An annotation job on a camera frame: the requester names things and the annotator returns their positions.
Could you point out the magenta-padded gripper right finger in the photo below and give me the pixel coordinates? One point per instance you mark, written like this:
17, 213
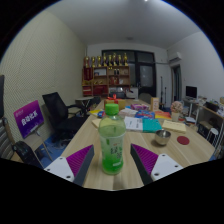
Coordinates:
146, 158

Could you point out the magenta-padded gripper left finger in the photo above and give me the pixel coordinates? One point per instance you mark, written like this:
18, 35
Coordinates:
77, 159

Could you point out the green tea bottle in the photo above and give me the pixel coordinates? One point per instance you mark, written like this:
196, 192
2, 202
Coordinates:
112, 140

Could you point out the small steel cup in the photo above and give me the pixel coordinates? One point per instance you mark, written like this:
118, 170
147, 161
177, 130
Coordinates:
163, 137

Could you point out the teal book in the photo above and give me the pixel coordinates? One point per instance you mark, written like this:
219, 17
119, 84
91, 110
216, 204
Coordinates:
152, 125

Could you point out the white booklet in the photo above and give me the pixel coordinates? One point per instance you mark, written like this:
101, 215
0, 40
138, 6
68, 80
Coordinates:
134, 123

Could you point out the small cream notebook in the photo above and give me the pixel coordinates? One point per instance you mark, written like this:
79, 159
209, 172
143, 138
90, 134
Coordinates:
96, 123

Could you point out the flat round red coaster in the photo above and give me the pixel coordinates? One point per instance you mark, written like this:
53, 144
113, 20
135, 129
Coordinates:
183, 140

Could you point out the large cream notebook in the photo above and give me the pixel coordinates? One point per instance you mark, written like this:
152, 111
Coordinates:
174, 126

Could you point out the blue colourful book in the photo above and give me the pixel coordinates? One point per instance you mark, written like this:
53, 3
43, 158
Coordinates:
145, 114

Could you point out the orange book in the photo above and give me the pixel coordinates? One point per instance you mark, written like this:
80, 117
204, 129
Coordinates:
163, 115

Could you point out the black office chair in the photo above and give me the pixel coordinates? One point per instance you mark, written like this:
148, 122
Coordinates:
60, 115

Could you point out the pink box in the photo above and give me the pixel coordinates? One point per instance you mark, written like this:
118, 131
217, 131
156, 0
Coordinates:
139, 107

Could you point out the black bag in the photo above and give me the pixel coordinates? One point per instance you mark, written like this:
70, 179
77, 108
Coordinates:
25, 153

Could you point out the tall brown carton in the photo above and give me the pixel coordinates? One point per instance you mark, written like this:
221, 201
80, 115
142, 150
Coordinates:
154, 104

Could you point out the pink flower bouquet in vase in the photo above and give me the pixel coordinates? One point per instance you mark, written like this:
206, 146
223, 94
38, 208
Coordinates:
176, 107

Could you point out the yellow gift box red ribbon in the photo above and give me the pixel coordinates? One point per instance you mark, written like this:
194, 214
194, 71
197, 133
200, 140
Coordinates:
120, 103

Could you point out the purple sign board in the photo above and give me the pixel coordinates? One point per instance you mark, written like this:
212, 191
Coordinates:
29, 118

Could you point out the white round stool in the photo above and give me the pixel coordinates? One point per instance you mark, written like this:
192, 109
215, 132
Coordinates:
212, 133

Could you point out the grey striped chair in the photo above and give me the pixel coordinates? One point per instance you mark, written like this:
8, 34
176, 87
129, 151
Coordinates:
5, 143

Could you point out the black computer monitor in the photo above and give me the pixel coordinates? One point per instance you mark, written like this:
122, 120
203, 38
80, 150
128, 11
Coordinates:
191, 91

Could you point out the wooden shelf unit with trophies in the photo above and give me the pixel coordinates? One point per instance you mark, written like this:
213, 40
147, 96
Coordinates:
105, 80

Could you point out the dark glass door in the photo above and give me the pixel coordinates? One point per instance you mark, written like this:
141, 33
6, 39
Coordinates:
145, 73

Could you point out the white wall air conditioner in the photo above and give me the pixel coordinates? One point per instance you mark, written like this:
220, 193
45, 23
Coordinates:
175, 56

